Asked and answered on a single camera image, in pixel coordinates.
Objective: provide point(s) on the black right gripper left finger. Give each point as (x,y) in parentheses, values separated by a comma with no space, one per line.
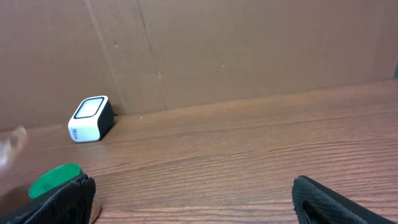
(70,202)

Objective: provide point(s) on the green lid jar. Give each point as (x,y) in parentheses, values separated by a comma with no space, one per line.
(56,177)

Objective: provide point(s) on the white barcode scanner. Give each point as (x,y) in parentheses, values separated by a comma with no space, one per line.
(92,120)

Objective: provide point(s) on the brown bread pouch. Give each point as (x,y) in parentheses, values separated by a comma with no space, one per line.
(12,147)

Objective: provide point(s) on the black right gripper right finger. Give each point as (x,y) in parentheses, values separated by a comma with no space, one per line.
(315,203)

